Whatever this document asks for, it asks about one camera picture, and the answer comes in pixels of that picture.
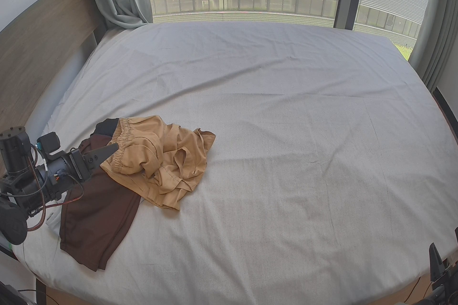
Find bed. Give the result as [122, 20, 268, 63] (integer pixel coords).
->
[0, 0, 458, 305]

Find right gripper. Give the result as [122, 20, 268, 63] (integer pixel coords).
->
[429, 225, 458, 301]

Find black garment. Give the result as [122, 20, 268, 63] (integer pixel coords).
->
[91, 119, 121, 138]

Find brown garment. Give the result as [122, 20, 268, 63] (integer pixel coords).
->
[59, 134, 140, 272]

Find tan shorts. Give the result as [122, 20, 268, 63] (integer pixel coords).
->
[100, 115, 216, 211]

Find black cable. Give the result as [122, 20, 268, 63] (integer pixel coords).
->
[404, 277, 431, 305]

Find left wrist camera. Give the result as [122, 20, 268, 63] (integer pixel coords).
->
[35, 131, 62, 164]

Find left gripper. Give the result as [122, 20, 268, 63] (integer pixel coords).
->
[36, 143, 120, 197]

